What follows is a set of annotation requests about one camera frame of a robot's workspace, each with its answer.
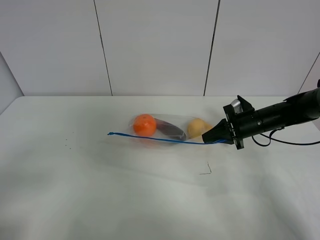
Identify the yellow pear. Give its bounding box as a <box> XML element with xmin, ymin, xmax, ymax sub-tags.
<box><xmin>187</xmin><ymin>118</ymin><xmax>213</xmax><ymax>139</ymax></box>

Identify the dark purple eggplant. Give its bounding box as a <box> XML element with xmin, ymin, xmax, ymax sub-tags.
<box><xmin>155</xmin><ymin>118</ymin><xmax>187</xmax><ymax>141</ymax></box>

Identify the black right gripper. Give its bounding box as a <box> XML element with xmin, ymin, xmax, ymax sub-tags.
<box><xmin>201</xmin><ymin>104</ymin><xmax>255</xmax><ymax>150</ymax></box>

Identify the orange fruit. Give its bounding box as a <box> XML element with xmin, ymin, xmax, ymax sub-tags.
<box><xmin>132</xmin><ymin>114</ymin><xmax>157</xmax><ymax>137</ymax></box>

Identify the clear zip bag blue seal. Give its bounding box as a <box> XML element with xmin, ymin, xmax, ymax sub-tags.
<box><xmin>104</xmin><ymin>113</ymin><xmax>225</xmax><ymax>149</ymax></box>

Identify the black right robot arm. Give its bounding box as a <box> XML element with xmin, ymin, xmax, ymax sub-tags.
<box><xmin>201</xmin><ymin>83</ymin><xmax>320</xmax><ymax>150</ymax></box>

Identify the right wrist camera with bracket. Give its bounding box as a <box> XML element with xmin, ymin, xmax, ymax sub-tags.
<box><xmin>230</xmin><ymin>95</ymin><xmax>255</xmax><ymax>115</ymax></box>

